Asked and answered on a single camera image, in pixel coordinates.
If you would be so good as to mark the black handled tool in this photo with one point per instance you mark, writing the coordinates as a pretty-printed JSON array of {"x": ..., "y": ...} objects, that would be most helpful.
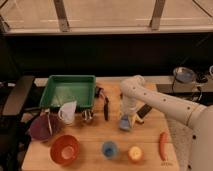
[{"x": 99, "y": 92}]

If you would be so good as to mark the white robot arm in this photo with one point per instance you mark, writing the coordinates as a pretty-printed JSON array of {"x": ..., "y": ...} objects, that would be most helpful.
[{"x": 196, "y": 116}]

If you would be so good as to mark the grey metal bowl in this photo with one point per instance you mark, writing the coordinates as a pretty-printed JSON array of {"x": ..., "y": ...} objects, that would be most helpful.
[{"x": 184, "y": 75}]

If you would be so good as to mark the green plastic tray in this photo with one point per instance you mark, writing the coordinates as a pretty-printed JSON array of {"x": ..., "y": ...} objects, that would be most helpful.
[{"x": 61, "y": 89}]

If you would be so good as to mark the blue cup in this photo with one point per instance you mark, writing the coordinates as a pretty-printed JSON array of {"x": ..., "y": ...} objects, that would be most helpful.
[{"x": 109, "y": 149}]

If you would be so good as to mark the blue sponge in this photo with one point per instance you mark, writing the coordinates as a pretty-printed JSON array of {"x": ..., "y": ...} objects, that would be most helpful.
[{"x": 124, "y": 123}]

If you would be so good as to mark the clear measuring cup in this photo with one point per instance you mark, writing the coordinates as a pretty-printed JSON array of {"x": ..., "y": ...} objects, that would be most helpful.
[{"x": 67, "y": 112}]

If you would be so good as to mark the small metal cup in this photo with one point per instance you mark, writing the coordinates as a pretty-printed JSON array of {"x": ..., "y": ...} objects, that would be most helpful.
[{"x": 87, "y": 115}]

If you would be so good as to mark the orange bowl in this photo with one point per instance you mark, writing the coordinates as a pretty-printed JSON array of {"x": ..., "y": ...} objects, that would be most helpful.
[{"x": 64, "y": 150}]

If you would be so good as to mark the yellow red apple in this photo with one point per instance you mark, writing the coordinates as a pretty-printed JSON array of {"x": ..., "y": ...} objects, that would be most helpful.
[{"x": 135, "y": 154}]

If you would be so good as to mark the black rectangular block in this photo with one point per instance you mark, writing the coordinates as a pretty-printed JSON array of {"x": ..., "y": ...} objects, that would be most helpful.
[{"x": 143, "y": 111}]

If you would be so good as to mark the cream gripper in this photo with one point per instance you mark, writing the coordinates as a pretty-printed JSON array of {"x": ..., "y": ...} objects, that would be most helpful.
[{"x": 128, "y": 109}]

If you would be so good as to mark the metal spoon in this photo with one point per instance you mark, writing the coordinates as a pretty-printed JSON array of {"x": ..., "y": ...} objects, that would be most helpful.
[{"x": 49, "y": 121}]

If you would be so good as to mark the black chair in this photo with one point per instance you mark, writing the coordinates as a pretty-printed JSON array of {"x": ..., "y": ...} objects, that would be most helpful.
[{"x": 10, "y": 122}]

